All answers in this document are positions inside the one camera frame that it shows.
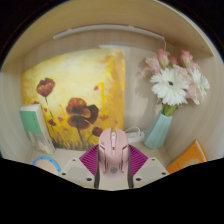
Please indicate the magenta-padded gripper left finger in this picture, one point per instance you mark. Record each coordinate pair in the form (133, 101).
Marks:
(88, 163)

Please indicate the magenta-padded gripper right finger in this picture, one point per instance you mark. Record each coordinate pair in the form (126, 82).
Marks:
(138, 163)

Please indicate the pink computer mouse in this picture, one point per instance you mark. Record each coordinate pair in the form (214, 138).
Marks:
(113, 153)

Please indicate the round blue-rimmed cartoon mouse pad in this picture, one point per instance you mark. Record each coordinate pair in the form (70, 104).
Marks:
(46, 164)

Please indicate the teal faceted vase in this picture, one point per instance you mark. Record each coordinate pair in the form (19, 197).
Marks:
(158, 131)

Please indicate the orange booklet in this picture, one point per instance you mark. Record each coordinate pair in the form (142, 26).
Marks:
(188, 158)

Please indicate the green-covered book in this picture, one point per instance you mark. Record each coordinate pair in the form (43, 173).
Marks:
(33, 123)

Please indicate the yellow poppy flower painting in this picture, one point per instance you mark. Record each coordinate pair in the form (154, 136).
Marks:
(73, 86)

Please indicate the white and pink flower bouquet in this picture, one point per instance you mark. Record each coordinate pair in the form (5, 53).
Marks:
(170, 86)

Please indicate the white light bar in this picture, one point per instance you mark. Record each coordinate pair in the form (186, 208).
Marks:
(106, 27)

